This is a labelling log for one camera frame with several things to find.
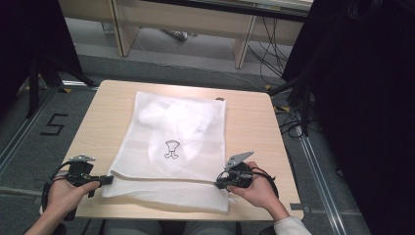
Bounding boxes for thin white floor cable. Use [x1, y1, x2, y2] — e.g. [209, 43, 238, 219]
[132, 28, 266, 93]

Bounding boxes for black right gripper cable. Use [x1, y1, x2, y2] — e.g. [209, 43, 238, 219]
[250, 166, 280, 199]

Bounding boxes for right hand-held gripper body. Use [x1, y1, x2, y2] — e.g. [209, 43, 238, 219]
[223, 150, 255, 190]

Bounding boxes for white garment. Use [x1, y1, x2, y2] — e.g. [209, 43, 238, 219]
[138, 99, 219, 173]

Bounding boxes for black tripod stand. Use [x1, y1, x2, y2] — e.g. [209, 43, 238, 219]
[268, 65, 315, 137]
[24, 52, 100, 119]

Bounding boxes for grey power strip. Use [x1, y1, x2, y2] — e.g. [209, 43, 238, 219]
[160, 28, 198, 42]

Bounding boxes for grey tape strip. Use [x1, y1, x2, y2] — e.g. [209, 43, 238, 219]
[289, 203, 311, 212]

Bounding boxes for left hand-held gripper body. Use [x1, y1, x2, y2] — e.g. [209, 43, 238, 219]
[66, 154, 97, 188]

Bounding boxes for white mesh laundry bag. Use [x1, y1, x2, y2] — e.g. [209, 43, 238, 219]
[101, 90, 231, 213]

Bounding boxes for metal floor rail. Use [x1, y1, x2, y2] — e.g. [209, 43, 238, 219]
[295, 125, 348, 235]
[0, 87, 61, 178]

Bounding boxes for person's left hand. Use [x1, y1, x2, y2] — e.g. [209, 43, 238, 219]
[41, 176, 102, 223]

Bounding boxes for person's right hand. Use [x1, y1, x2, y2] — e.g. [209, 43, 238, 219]
[226, 161, 289, 221]

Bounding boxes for person's legs, grey trousers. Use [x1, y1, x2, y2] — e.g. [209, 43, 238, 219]
[103, 219, 238, 235]

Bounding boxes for black curtain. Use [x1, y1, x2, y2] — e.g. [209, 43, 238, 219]
[0, 0, 84, 116]
[281, 0, 415, 235]

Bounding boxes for light wooden desk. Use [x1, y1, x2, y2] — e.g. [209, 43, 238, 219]
[58, 0, 315, 70]

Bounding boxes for tangle of black floor cables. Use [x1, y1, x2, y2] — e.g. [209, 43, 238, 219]
[274, 103, 325, 140]

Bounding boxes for bundle of hanging black cables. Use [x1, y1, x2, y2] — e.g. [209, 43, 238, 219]
[247, 16, 295, 80]

